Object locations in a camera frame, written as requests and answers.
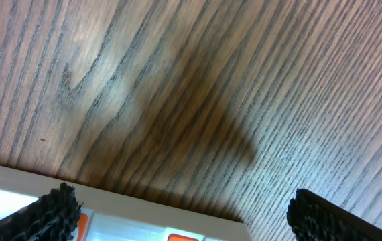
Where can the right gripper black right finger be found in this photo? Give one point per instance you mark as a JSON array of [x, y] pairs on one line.
[[312, 217]]

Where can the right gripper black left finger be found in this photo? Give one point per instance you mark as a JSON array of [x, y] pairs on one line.
[[53, 217]]

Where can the white power strip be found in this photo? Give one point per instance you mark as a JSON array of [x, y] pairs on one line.
[[110, 216]]

